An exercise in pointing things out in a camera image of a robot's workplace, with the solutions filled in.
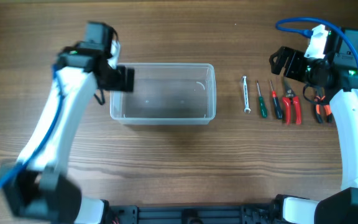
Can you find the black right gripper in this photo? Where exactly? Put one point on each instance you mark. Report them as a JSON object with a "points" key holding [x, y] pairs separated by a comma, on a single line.
{"points": [[296, 56]]}

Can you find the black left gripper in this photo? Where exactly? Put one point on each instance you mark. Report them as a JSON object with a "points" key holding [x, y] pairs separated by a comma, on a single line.
{"points": [[120, 84]]}

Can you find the red handled cutting pliers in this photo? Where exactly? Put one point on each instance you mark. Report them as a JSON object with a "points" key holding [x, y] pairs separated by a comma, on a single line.
{"points": [[290, 99]]}

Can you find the orange black needle-nose pliers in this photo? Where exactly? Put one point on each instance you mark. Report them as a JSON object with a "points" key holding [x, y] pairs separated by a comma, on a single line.
{"points": [[319, 107]]}

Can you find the clear plastic container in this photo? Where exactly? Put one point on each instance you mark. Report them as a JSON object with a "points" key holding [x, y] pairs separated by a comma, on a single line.
{"points": [[167, 94]]}

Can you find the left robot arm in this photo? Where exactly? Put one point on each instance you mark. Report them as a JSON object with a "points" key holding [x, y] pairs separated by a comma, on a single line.
{"points": [[36, 186]]}

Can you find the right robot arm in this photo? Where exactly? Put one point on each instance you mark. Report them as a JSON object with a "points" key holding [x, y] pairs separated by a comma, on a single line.
{"points": [[329, 65]]}

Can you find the small silver wrench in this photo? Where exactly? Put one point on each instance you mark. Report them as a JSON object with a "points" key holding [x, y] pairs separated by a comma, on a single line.
{"points": [[245, 95]]}

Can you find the red black handled screwdriver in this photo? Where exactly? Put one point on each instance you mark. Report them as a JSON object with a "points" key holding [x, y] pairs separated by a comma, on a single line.
{"points": [[276, 104]]}

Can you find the green handled screwdriver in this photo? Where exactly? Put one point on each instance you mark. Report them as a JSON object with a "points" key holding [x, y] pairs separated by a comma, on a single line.
{"points": [[263, 110]]}

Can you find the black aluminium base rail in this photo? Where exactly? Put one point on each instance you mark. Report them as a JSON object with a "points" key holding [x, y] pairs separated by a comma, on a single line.
{"points": [[234, 214]]}

